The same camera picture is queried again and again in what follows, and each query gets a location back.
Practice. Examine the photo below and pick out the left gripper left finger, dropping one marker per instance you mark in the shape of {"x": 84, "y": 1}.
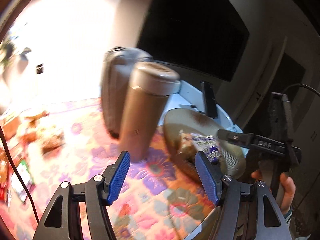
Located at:
{"x": 115, "y": 175}

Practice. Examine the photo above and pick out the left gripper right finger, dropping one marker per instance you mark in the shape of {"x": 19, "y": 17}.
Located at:
{"x": 210, "y": 176}

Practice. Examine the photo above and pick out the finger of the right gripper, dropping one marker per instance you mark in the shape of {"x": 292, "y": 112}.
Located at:
{"x": 238, "y": 139}

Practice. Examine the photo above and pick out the purple stick sachet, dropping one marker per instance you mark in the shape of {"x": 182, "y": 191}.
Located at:
{"x": 191, "y": 143}

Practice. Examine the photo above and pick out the person right hand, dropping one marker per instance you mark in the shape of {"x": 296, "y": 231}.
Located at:
{"x": 289, "y": 192}

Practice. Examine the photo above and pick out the floral orange table mat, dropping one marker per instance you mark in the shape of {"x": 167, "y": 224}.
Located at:
{"x": 68, "y": 178}

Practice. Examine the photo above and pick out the grey striped pouch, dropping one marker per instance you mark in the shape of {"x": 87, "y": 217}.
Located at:
{"x": 118, "y": 65}

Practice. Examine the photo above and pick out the gold thermos bottle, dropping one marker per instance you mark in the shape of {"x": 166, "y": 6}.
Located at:
{"x": 150, "y": 87}

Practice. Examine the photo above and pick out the white desk lamp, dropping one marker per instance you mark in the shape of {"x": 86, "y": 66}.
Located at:
{"x": 39, "y": 69}

